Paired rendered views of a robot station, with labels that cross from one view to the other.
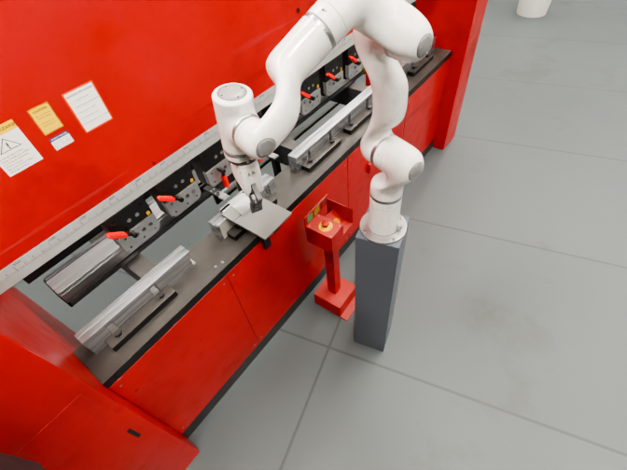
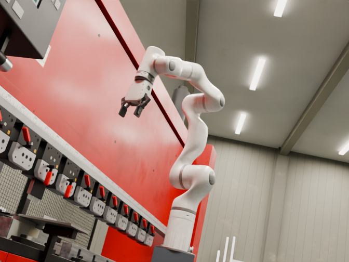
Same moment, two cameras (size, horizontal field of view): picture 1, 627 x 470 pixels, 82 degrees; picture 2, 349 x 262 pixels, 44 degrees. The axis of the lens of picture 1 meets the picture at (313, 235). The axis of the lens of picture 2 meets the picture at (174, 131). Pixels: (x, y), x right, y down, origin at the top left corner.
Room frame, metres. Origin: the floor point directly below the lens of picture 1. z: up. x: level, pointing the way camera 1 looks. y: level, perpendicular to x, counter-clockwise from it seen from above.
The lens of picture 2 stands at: (-0.86, 0.63, 0.77)
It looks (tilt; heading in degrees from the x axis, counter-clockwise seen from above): 22 degrees up; 337
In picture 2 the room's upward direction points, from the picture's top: 13 degrees clockwise
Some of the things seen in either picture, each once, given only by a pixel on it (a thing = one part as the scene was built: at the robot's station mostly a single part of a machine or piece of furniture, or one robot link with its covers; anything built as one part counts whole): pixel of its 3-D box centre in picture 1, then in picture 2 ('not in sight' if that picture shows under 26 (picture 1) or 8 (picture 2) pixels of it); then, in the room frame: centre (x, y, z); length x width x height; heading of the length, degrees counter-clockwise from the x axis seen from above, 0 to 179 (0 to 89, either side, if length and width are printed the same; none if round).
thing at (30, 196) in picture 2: (225, 179); (36, 191); (1.23, 0.35, 1.13); 0.10 x 0.02 x 0.10; 137
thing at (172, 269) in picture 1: (141, 296); not in sight; (0.83, 0.72, 0.92); 0.50 x 0.06 x 0.10; 137
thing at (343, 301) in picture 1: (339, 296); not in sight; (1.22, -0.11, 0.06); 0.25 x 0.20 x 0.12; 49
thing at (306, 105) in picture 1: (303, 91); (94, 198); (1.66, -0.04, 1.26); 0.15 x 0.09 x 0.17; 137
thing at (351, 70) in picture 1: (349, 58); (119, 215); (1.95, -0.32, 1.26); 0.15 x 0.09 x 0.17; 137
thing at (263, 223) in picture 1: (257, 214); (54, 224); (1.13, 0.24, 1.00); 0.26 x 0.18 x 0.01; 47
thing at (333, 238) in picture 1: (329, 223); not in sight; (1.24, -0.09, 0.75); 0.20 x 0.16 x 0.18; 139
